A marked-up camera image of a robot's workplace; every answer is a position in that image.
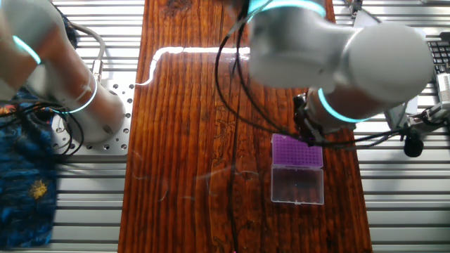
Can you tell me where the black round cable plug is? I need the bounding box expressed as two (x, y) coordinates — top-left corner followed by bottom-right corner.
(403, 135), (425, 158)

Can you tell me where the printed paper sheet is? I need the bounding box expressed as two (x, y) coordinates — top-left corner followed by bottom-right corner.
(352, 9), (428, 116)

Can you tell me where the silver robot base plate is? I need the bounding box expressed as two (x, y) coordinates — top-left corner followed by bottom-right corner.
(51, 79), (136, 157)

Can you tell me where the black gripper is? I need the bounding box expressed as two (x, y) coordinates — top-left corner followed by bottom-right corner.
(292, 93), (319, 145)

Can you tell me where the purple pipette tip box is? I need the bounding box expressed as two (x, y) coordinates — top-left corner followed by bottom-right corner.
(270, 133), (325, 206)

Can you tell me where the thin cable along arm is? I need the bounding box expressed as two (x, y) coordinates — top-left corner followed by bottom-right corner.
(213, 0), (405, 148)
(234, 13), (391, 150)

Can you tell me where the black base cable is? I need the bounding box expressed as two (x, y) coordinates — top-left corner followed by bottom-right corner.
(0, 101), (86, 155)

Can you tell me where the blue patterned cloth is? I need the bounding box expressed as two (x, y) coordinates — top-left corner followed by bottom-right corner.
(0, 6), (79, 249)

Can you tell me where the brown wood grain board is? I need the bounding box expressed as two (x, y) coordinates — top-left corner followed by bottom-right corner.
(117, 0), (373, 253)

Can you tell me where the black keyboard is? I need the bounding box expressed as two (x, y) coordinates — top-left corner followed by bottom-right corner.
(427, 40), (450, 77)

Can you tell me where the grey cable with connector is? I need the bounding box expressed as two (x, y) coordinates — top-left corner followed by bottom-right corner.
(69, 22), (107, 81)

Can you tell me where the small grey camera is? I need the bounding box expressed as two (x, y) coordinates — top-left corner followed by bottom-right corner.
(408, 101), (450, 128)

